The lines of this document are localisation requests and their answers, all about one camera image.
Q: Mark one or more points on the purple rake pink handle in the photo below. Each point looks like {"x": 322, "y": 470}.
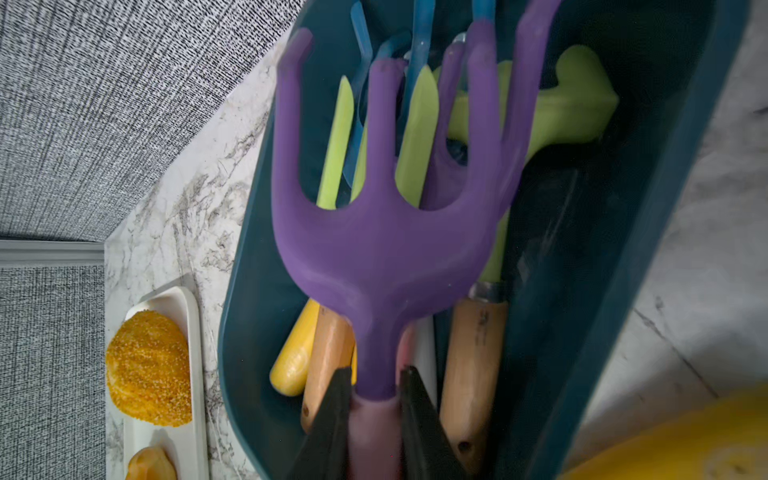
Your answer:
{"x": 445, "y": 176}
{"x": 386, "y": 264}

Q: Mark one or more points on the teal plastic storage box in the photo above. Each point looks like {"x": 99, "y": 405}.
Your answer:
{"x": 668, "y": 61}

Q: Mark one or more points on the light blue fork white handle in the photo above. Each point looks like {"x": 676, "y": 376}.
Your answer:
{"x": 423, "y": 357}

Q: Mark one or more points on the blue rake yellow handle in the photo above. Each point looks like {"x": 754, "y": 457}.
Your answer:
{"x": 724, "y": 440}
{"x": 289, "y": 372}
{"x": 381, "y": 171}

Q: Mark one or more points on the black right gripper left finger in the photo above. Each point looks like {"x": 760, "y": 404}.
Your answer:
{"x": 324, "y": 452}

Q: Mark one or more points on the white rectangular tray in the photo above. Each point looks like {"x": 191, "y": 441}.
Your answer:
{"x": 186, "y": 445}

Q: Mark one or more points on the sesame oval bread roll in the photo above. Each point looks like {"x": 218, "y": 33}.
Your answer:
{"x": 148, "y": 370}

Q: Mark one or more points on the glazed ring bread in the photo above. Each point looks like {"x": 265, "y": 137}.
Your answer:
{"x": 150, "y": 463}

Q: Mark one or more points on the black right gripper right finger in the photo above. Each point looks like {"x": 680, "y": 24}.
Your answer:
{"x": 427, "y": 453}

